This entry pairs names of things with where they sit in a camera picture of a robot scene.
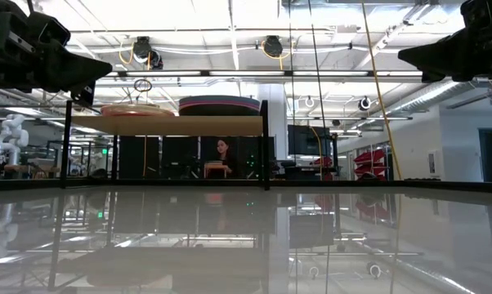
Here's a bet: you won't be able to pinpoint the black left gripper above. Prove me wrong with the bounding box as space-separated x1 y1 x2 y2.
0 0 114 109

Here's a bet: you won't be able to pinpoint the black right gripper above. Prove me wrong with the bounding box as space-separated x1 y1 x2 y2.
397 0 492 83

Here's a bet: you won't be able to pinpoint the translucent green plate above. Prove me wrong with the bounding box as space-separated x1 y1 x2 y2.
100 102 176 114

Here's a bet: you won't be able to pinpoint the dark blue plate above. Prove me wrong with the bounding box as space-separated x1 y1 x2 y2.
178 95 262 104

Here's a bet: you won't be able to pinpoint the wooden shelf with black legs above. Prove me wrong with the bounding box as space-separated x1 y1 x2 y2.
60 99 271 191

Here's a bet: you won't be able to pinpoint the red bin shelf rack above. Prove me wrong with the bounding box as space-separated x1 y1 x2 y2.
353 148 390 180

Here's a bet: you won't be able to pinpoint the small wooden shelf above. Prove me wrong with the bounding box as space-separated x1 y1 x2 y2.
204 160 230 180

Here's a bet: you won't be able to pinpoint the black partition panels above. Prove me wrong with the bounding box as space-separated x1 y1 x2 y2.
118 135 276 180

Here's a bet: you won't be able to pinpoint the cluttered wooden workbench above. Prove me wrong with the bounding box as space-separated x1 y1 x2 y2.
0 161 62 180

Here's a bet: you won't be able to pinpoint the large black monitor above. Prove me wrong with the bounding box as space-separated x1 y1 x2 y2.
287 124 333 158

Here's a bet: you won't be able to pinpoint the seated person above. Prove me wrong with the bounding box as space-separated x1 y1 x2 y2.
212 137 241 180

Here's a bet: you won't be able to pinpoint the long white light bar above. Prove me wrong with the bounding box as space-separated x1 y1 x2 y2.
94 69 425 79

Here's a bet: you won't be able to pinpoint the hanging black cable loop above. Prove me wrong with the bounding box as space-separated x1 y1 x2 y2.
132 78 154 93

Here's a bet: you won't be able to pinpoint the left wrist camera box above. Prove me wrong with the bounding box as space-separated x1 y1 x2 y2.
27 11 72 47

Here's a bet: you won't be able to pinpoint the yellow hanging cable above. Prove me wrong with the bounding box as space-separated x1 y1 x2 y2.
360 0 404 181

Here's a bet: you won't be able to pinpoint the white wall sign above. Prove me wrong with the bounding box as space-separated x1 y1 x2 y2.
427 149 438 176

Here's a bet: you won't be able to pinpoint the black aluminium table frame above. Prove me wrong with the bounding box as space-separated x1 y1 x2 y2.
0 178 492 194

